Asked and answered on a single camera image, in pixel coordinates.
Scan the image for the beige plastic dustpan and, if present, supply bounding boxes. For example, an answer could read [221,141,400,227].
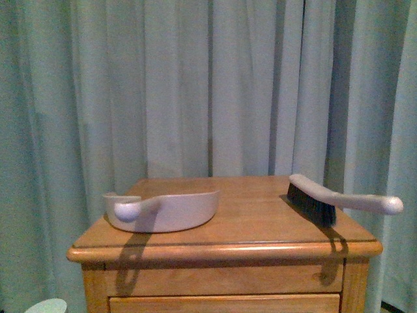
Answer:
[103,191,220,233]

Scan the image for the beige hand brush black bristles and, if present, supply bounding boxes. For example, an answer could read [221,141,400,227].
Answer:
[287,174,404,228]

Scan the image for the pale green round object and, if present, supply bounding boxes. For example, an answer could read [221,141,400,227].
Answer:
[25,298,68,313]

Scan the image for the wooden nightstand cabinet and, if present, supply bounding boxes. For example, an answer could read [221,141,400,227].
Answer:
[67,176,382,312]

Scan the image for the light green curtain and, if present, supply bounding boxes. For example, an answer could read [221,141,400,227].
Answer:
[1,1,416,312]

